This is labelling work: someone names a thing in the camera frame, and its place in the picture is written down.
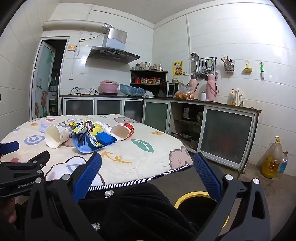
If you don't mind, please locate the red paper cup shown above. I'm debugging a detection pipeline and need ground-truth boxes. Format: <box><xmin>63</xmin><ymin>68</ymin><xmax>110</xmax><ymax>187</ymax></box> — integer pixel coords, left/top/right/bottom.
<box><xmin>110</xmin><ymin>123</ymin><xmax>134</xmax><ymax>141</ymax></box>

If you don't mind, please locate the blue plastic basket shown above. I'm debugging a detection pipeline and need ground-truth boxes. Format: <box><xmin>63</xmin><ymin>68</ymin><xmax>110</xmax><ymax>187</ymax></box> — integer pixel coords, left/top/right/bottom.
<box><xmin>119</xmin><ymin>83</ymin><xmax>147</xmax><ymax>97</ymax></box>

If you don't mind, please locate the printed blanket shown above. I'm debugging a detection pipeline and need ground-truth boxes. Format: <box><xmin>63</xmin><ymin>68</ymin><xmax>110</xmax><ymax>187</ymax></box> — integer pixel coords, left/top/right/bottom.
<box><xmin>0</xmin><ymin>114</ymin><xmax>193</xmax><ymax>192</ymax></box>

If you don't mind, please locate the person's black clothing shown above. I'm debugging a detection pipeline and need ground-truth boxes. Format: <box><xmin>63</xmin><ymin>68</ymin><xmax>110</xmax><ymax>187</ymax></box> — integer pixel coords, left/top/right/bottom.
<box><xmin>14</xmin><ymin>183</ymin><xmax>208</xmax><ymax>241</ymax></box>

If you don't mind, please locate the cartoon print snack wrapper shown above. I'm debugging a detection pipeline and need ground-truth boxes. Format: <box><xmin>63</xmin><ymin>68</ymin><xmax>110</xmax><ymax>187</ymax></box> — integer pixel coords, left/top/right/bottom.
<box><xmin>83</xmin><ymin>119</ymin><xmax>109</xmax><ymax>136</ymax></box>

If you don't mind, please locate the silver exhaust duct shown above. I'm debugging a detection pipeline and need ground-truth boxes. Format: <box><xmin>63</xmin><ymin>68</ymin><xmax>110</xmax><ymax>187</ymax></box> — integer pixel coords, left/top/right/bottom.
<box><xmin>43</xmin><ymin>20</ymin><xmax>115</xmax><ymax>32</ymax></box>

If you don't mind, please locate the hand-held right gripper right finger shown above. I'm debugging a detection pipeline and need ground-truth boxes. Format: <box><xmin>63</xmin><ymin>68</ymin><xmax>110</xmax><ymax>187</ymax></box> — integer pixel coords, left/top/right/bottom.
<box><xmin>193</xmin><ymin>152</ymin><xmax>271</xmax><ymax>241</ymax></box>

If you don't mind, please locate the rack of hanging utensils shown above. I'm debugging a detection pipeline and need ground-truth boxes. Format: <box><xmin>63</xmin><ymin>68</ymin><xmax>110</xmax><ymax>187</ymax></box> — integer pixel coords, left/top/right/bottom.
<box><xmin>196</xmin><ymin>57</ymin><xmax>219</xmax><ymax>81</ymax></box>

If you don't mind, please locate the black cable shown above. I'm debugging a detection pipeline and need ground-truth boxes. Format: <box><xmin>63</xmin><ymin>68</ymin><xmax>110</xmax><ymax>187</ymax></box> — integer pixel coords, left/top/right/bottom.
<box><xmin>68</xmin><ymin>87</ymin><xmax>97</xmax><ymax>95</ymax></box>

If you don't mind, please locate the plastic water bottle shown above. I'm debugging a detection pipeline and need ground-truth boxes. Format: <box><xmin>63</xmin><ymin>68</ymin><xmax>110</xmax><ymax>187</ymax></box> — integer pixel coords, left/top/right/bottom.
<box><xmin>278</xmin><ymin>151</ymin><xmax>289</xmax><ymax>174</ymax></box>

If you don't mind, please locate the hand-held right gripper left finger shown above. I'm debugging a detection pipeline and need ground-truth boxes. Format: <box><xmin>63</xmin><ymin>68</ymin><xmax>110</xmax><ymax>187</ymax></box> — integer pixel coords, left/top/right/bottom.
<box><xmin>24</xmin><ymin>152</ymin><xmax>103</xmax><ymax>241</ymax></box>

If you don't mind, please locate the wire chopstick holder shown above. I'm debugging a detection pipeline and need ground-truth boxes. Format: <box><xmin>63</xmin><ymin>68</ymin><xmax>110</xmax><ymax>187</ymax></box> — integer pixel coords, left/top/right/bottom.
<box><xmin>221</xmin><ymin>55</ymin><xmax>234</xmax><ymax>72</ymax></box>

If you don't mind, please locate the frying pan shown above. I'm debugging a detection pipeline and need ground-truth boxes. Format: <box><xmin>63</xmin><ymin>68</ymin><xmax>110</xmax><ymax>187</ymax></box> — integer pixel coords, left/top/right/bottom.
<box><xmin>171</xmin><ymin>132</ymin><xmax>199</xmax><ymax>141</ymax></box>

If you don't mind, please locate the row of red spice bottles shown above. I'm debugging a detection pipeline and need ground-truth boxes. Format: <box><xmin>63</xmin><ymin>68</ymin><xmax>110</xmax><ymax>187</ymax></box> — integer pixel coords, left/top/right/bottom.
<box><xmin>135</xmin><ymin>77</ymin><xmax>161</xmax><ymax>84</ymax></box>

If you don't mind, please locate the yellow wall poster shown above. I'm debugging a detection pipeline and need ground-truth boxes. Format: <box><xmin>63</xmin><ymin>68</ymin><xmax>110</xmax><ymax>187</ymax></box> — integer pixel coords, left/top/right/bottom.
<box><xmin>172</xmin><ymin>61</ymin><xmax>183</xmax><ymax>77</ymax></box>

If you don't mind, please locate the kitchen counter cabinet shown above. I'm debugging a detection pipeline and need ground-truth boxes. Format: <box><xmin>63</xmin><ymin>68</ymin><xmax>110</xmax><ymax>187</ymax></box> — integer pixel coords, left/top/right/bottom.
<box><xmin>59</xmin><ymin>94</ymin><xmax>262</xmax><ymax>173</ymax></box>

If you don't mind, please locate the blue plastic bag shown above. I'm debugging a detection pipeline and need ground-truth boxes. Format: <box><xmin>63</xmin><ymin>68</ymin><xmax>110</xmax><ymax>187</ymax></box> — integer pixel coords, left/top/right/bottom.
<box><xmin>72</xmin><ymin>131</ymin><xmax>102</xmax><ymax>153</ymax></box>

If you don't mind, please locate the white rag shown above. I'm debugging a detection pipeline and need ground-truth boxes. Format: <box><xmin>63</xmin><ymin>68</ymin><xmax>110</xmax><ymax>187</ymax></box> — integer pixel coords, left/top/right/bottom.
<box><xmin>233</xmin><ymin>88</ymin><xmax>244</xmax><ymax>106</ymax></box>

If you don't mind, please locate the dark spice shelf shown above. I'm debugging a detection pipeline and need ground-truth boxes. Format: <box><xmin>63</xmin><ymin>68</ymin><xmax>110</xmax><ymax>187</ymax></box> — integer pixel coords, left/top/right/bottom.
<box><xmin>129</xmin><ymin>70</ymin><xmax>169</xmax><ymax>97</ymax></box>

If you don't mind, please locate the pink pot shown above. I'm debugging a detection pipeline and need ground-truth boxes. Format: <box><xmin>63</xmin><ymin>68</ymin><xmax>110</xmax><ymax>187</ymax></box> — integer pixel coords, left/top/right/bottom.
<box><xmin>99</xmin><ymin>80</ymin><xmax>119</xmax><ymax>94</ymax></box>

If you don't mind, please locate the microwave oven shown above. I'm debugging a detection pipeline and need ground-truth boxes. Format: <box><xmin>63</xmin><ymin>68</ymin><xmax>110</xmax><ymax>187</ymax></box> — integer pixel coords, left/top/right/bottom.
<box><xmin>168</xmin><ymin>82</ymin><xmax>183</xmax><ymax>97</ymax></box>

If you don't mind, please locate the plastic bag of buns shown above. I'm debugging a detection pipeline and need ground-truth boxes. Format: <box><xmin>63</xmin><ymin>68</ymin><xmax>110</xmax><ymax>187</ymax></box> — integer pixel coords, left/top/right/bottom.
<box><xmin>174</xmin><ymin>85</ymin><xmax>195</xmax><ymax>100</ymax></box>

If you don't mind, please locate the pink thermos with dark cap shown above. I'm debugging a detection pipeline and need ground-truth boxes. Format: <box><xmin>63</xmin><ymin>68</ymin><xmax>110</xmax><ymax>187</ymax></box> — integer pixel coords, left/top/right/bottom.
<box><xmin>190</xmin><ymin>74</ymin><xmax>199</xmax><ymax>99</ymax></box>

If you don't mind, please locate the yellow rimmed bin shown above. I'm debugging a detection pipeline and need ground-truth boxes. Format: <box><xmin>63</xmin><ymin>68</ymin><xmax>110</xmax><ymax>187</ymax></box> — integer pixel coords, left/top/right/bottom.
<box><xmin>174</xmin><ymin>191</ymin><xmax>230</xmax><ymax>232</ymax></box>

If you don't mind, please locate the white paper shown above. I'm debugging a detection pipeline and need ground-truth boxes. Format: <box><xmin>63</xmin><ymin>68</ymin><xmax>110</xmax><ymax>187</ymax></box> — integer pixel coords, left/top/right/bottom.
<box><xmin>99</xmin><ymin>122</ymin><xmax>112</xmax><ymax>133</ymax></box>

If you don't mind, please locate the steel range hood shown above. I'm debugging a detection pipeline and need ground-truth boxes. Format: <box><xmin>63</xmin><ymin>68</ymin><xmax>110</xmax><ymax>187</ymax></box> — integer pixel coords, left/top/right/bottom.
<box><xmin>87</xmin><ymin>28</ymin><xmax>140</xmax><ymax>64</ymax></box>

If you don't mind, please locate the row of glass jars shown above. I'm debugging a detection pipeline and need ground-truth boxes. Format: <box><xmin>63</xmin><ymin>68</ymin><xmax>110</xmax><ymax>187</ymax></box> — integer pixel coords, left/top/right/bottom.
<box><xmin>135</xmin><ymin>62</ymin><xmax>163</xmax><ymax>71</ymax></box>

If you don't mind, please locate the metal skimmer ladle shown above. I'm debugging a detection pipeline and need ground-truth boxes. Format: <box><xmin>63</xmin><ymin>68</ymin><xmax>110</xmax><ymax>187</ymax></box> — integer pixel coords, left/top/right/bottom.
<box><xmin>191</xmin><ymin>52</ymin><xmax>200</xmax><ymax>70</ymax></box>

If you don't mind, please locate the large cooking oil jug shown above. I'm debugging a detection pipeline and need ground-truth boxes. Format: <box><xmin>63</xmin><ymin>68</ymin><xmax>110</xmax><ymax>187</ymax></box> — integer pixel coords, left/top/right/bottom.
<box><xmin>261</xmin><ymin>136</ymin><xmax>283</xmax><ymax>179</ymax></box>

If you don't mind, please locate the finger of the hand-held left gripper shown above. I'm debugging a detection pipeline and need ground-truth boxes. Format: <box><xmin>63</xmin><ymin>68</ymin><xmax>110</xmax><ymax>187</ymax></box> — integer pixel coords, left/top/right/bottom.
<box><xmin>0</xmin><ymin>141</ymin><xmax>20</xmax><ymax>156</ymax></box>
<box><xmin>23</xmin><ymin>150</ymin><xmax>50</xmax><ymax>171</ymax></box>

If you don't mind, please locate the floral glass door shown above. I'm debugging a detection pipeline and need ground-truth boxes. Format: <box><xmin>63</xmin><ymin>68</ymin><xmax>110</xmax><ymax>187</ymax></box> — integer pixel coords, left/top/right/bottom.
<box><xmin>30</xmin><ymin>38</ymin><xmax>70</xmax><ymax>120</ymax></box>

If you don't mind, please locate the white paper cup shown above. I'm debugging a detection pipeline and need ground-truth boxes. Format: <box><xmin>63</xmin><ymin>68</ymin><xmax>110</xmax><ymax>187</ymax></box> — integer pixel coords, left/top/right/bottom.
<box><xmin>45</xmin><ymin>125</ymin><xmax>71</xmax><ymax>149</ymax></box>

